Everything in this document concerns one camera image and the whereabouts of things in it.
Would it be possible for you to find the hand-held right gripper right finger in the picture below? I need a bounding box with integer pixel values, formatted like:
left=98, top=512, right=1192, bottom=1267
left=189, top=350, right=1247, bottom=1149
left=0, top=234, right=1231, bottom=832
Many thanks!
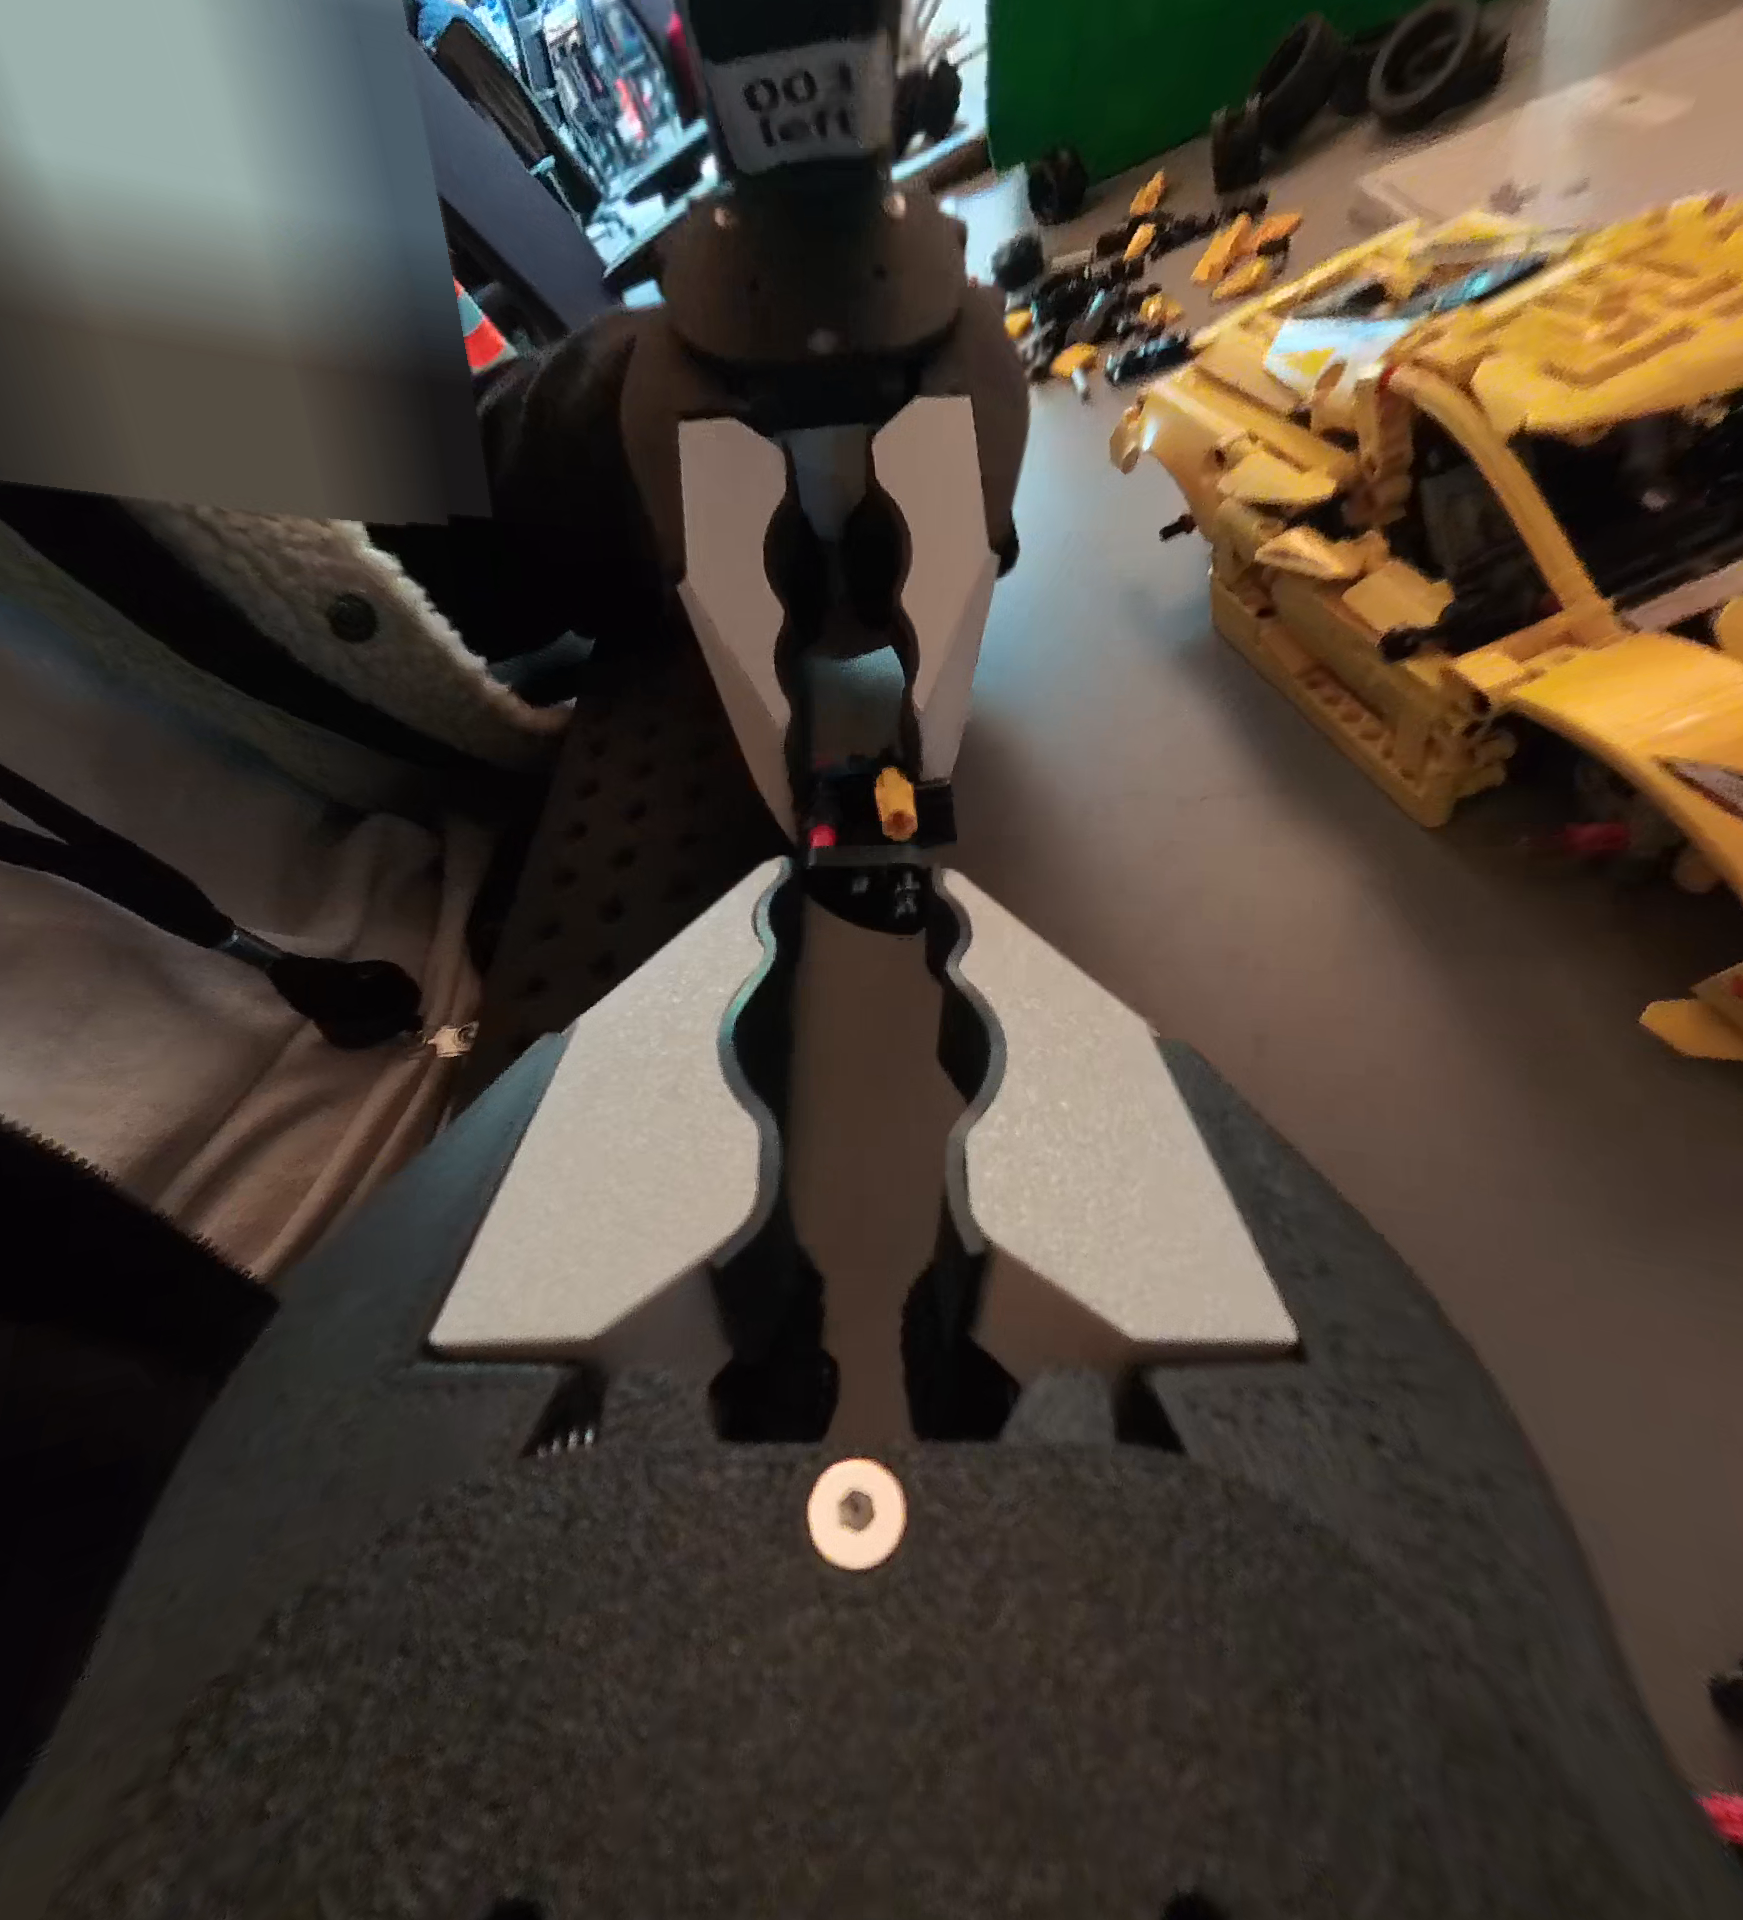
left=907, top=868, right=1300, bottom=1405

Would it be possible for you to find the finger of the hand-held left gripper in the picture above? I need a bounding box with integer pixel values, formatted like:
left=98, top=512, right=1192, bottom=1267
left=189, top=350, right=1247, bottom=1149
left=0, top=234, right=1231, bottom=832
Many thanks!
left=679, top=421, right=814, bottom=850
left=866, top=389, right=1002, bottom=788

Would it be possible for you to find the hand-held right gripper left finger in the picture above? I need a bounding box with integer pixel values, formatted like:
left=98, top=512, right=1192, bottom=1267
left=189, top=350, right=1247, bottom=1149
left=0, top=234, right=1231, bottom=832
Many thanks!
left=431, top=856, right=827, bottom=1371

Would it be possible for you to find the yellow black toy connector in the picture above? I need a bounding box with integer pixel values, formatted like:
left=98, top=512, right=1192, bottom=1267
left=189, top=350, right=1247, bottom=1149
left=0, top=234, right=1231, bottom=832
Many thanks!
left=811, top=758, right=957, bottom=873

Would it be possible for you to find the person's left forearm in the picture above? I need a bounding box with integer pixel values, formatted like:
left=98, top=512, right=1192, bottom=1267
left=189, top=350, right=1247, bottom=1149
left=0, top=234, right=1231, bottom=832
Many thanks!
left=479, top=311, right=681, bottom=667

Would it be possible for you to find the person's black trouser leg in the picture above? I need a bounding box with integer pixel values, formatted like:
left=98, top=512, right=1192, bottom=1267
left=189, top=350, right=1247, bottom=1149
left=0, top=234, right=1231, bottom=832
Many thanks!
left=479, top=642, right=799, bottom=1060

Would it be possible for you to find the pile of yellow black toy pieces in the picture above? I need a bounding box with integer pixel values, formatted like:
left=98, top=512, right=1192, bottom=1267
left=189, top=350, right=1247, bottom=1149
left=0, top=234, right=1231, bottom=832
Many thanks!
left=992, top=167, right=1311, bottom=398

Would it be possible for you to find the dark office chair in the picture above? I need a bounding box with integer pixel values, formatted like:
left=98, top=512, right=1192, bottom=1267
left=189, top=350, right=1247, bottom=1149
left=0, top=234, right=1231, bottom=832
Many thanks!
left=405, top=41, right=619, bottom=354

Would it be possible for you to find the green plastic bin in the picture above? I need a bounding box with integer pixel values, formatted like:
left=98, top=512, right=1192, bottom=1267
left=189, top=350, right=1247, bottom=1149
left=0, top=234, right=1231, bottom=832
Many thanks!
left=988, top=0, right=1419, bottom=176

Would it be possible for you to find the yellow toy brick car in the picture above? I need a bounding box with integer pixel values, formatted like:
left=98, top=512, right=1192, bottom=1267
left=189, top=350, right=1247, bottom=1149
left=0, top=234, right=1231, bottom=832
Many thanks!
left=1112, top=189, right=1743, bottom=1072

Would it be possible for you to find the open instruction booklet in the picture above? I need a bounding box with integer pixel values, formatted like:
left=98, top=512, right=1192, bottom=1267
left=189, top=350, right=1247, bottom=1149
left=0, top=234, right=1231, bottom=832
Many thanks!
left=1356, top=0, right=1743, bottom=237

